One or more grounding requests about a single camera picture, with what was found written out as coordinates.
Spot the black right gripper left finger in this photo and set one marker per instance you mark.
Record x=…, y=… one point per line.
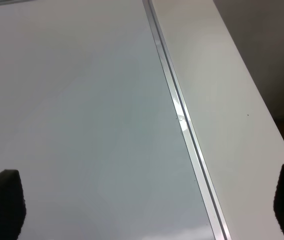
x=12, y=205

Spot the white whiteboard with aluminium frame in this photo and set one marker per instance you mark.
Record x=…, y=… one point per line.
x=93, y=118

